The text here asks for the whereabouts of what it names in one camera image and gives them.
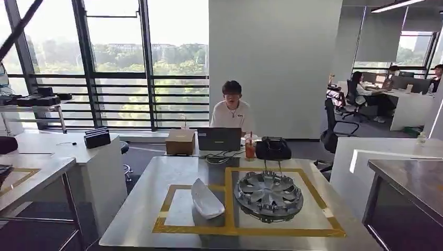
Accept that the person at laptop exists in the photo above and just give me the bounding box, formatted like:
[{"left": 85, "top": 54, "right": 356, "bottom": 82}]
[{"left": 209, "top": 80, "right": 255, "bottom": 136}]

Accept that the orange drink cup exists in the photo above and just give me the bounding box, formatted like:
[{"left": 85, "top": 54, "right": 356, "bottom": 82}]
[{"left": 244, "top": 132, "right": 257, "bottom": 162}]

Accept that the brown cardboard box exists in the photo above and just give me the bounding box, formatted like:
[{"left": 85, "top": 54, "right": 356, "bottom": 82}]
[{"left": 165, "top": 129, "right": 196, "bottom": 156}]

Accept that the black bag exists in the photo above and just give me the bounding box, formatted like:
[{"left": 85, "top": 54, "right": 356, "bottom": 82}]
[{"left": 255, "top": 136, "right": 293, "bottom": 161}]

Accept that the silver wheel cover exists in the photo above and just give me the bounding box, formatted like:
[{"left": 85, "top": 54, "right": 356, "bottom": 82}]
[{"left": 234, "top": 170, "right": 305, "bottom": 223}]

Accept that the black stool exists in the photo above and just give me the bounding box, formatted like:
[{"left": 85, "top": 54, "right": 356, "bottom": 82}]
[{"left": 119, "top": 141, "right": 134, "bottom": 183}]

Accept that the black office chair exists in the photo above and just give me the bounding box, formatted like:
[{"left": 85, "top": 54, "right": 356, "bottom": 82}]
[{"left": 314, "top": 98, "right": 361, "bottom": 174}]

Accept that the black horizontal railing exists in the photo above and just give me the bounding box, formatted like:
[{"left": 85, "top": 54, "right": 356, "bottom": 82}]
[{"left": 7, "top": 73, "right": 211, "bottom": 129}]

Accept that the black ribbed box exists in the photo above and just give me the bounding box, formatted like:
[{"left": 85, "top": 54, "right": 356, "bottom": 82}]
[{"left": 84, "top": 127, "right": 112, "bottom": 150}]

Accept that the white cabinet desk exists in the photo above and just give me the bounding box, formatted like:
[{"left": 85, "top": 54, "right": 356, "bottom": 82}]
[{"left": 14, "top": 133, "right": 129, "bottom": 237}]

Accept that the white counter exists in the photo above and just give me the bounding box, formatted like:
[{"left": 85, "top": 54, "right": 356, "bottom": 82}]
[{"left": 330, "top": 137, "right": 443, "bottom": 223}]

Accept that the seated person at desk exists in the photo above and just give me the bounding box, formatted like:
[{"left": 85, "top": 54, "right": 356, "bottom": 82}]
[{"left": 349, "top": 71, "right": 387, "bottom": 124}]

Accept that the small black case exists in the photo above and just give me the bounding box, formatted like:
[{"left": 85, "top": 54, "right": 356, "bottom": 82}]
[{"left": 36, "top": 86, "right": 56, "bottom": 98}]

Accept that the person behind monitor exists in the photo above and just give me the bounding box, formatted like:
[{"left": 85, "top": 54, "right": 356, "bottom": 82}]
[{"left": 387, "top": 64, "right": 401, "bottom": 81}]

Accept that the grey roller blind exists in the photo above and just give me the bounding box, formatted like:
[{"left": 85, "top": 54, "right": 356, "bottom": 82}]
[{"left": 355, "top": 6, "right": 408, "bottom": 63}]

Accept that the black flat case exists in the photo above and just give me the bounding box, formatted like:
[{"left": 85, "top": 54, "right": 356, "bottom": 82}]
[{"left": 16, "top": 96, "right": 62, "bottom": 107}]

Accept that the grey table with black legs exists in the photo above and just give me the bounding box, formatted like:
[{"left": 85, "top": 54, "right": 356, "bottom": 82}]
[{"left": 0, "top": 153, "right": 86, "bottom": 251}]

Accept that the metal side table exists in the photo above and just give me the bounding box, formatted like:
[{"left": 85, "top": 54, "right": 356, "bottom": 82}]
[{"left": 0, "top": 101, "right": 69, "bottom": 134}]

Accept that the white office desk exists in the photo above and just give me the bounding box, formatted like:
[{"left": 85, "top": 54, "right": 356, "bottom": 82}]
[{"left": 380, "top": 88, "right": 436, "bottom": 132}]

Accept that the dark computer monitor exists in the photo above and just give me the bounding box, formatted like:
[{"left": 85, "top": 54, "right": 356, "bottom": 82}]
[{"left": 391, "top": 75, "right": 432, "bottom": 95}]

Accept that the ceiling light strip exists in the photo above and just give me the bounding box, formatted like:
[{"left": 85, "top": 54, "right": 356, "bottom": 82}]
[{"left": 370, "top": 0, "right": 427, "bottom": 14}]

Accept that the dark rounded object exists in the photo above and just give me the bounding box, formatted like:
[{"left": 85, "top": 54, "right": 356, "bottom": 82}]
[{"left": 0, "top": 135, "right": 19, "bottom": 155}]

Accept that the person at window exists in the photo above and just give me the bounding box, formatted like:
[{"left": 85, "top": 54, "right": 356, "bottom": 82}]
[{"left": 428, "top": 63, "right": 443, "bottom": 94}]

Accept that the black diagonal pole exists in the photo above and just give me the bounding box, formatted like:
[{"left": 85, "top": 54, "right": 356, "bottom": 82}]
[{"left": 0, "top": 0, "right": 44, "bottom": 62}]

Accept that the black cable bundle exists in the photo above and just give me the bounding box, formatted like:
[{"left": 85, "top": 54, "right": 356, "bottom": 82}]
[{"left": 200, "top": 150, "right": 246, "bottom": 165}]

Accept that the small yellow tape frame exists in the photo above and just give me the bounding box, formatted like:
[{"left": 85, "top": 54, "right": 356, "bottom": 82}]
[{"left": 152, "top": 184, "right": 230, "bottom": 235}]

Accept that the large yellow tape frame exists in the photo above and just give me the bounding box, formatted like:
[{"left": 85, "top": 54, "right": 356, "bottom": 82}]
[{"left": 224, "top": 167, "right": 347, "bottom": 238}]

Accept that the black window frame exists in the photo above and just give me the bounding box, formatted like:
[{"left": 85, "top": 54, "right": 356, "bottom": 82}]
[{"left": 3, "top": 0, "right": 211, "bottom": 133}]

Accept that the steel bench with dark frame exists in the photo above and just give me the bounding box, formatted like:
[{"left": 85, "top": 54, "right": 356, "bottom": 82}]
[{"left": 361, "top": 158, "right": 443, "bottom": 251}]

